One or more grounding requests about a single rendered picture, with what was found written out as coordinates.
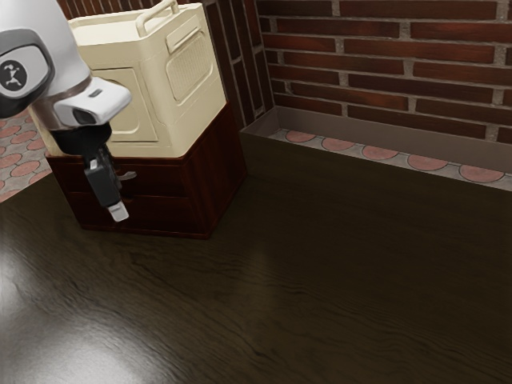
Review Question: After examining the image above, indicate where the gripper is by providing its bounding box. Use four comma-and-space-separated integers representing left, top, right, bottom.
50, 122, 130, 222

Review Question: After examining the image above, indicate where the dark wooden drawer cabinet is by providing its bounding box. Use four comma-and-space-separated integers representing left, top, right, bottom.
45, 102, 249, 241

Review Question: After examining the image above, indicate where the cream box with lid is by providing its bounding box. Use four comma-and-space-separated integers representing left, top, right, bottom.
38, 0, 228, 159

